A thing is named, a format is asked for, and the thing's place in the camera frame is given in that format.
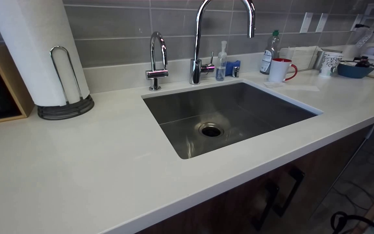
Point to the sink drain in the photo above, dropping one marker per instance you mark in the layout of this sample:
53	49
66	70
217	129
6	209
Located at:
210	130

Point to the white wall outlet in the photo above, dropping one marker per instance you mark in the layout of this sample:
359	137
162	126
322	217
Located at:
322	22

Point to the dark wood base cabinet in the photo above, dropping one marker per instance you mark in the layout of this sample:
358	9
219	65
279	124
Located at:
220	208

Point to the clear soap dispenser bottle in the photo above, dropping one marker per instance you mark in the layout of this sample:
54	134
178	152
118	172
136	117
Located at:
220	65

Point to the clear bottle with green cap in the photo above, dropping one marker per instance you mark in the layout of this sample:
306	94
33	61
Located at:
266	59

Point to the blue sponge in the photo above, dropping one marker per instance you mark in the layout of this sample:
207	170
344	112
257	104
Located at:
232	69

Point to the big chrome gooseneck faucet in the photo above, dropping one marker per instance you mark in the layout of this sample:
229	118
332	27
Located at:
196	52

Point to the stainless steel sink basin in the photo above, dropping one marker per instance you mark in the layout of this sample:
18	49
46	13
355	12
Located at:
239	112

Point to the blue bowl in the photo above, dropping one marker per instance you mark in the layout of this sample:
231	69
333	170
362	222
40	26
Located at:
354	72

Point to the patterned paper cup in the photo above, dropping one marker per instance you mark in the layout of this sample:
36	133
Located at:
328	65

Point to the small chrome faucet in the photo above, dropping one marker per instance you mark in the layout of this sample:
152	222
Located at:
155	72

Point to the wooden rack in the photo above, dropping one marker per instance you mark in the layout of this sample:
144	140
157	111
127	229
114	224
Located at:
5	86

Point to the white paper towel roll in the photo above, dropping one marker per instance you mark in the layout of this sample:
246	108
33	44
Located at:
31	47

